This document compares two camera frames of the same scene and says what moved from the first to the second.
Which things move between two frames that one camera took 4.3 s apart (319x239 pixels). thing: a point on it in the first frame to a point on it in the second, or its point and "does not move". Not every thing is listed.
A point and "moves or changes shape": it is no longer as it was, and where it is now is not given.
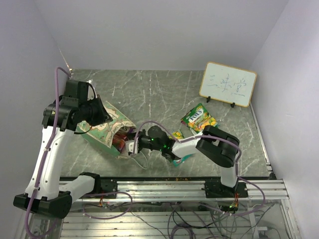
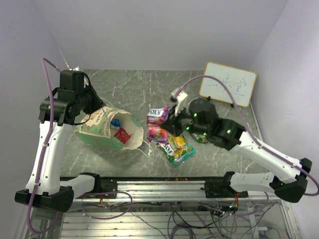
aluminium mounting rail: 113,191 does not move
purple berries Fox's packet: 118,141 to 155,117
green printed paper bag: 104,134 moves or changes shape
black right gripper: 140,136 to 171,123
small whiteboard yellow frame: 228,84 does not move
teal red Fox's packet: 177,162 does not move
